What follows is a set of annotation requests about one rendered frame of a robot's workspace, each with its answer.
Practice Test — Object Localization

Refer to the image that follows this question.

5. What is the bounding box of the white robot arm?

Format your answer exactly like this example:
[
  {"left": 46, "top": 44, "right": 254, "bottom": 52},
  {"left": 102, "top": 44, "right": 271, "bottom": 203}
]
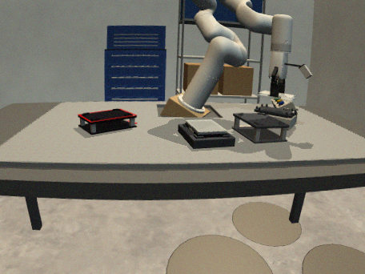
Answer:
[{"left": 178, "top": 0, "right": 293, "bottom": 114}]

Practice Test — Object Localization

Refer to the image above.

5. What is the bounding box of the beige button panel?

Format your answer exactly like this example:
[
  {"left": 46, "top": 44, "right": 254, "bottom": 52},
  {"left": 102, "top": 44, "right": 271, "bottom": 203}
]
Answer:
[{"left": 271, "top": 99, "right": 298, "bottom": 122}]

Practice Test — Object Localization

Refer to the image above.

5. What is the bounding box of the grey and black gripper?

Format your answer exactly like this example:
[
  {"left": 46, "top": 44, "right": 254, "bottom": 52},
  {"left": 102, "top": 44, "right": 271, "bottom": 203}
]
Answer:
[{"left": 269, "top": 50, "right": 291, "bottom": 98}]

